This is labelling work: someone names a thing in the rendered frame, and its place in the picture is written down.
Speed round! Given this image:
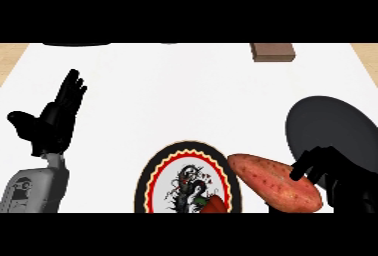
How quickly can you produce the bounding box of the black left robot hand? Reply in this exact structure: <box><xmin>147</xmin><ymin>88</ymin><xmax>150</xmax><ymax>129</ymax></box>
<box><xmin>7</xmin><ymin>68</ymin><xmax>89</xmax><ymax>158</ymax></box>

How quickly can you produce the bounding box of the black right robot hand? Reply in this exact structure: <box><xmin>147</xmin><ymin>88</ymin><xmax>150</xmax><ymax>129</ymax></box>
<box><xmin>289</xmin><ymin>145</ymin><xmax>378</xmax><ymax>214</ymax></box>

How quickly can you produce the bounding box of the reddish brown sweet potato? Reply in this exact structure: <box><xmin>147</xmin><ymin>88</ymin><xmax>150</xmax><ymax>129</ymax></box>
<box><xmin>227</xmin><ymin>153</ymin><xmax>326</xmax><ymax>214</ymax></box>

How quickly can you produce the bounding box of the black rimmed patterned plate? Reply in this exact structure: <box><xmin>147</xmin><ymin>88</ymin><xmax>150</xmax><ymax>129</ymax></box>
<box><xmin>134</xmin><ymin>140</ymin><xmax>244</xmax><ymax>214</ymax></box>

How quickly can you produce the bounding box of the brown wooden block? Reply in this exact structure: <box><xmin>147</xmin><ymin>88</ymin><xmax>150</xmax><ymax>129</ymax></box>
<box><xmin>249</xmin><ymin>43</ymin><xmax>297</xmax><ymax>63</ymax></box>

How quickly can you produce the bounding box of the dark grey pan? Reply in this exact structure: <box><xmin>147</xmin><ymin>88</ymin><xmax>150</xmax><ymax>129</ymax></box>
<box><xmin>284</xmin><ymin>95</ymin><xmax>378</xmax><ymax>188</ymax></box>

